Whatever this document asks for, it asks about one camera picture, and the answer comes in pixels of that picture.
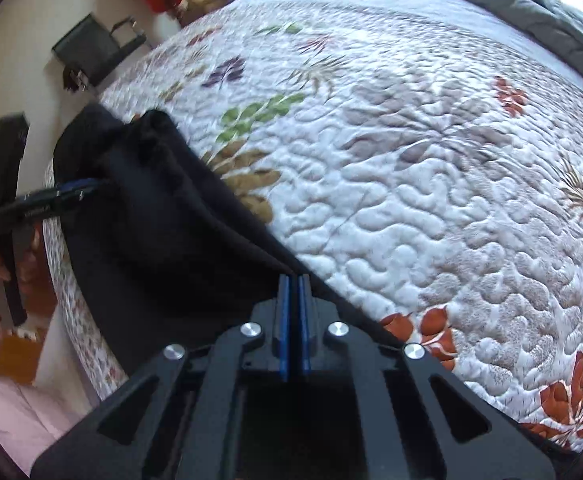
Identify pink clothing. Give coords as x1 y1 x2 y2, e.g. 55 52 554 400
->
0 305 85 476

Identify black handbag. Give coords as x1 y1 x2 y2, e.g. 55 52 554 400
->
52 12 148 94

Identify black pants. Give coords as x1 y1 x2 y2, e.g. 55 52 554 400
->
52 104 407 376

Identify floral quilted bedspread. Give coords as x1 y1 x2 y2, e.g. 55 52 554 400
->
42 0 583 456

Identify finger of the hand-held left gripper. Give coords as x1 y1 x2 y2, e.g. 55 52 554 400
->
24 177 115 202
0 187 103 237

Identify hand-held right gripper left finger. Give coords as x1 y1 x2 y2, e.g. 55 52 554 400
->
30 274 292 480

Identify grey comforter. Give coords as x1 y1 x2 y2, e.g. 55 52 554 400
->
371 0 583 72

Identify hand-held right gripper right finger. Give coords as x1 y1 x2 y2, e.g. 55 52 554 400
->
298 273 558 480

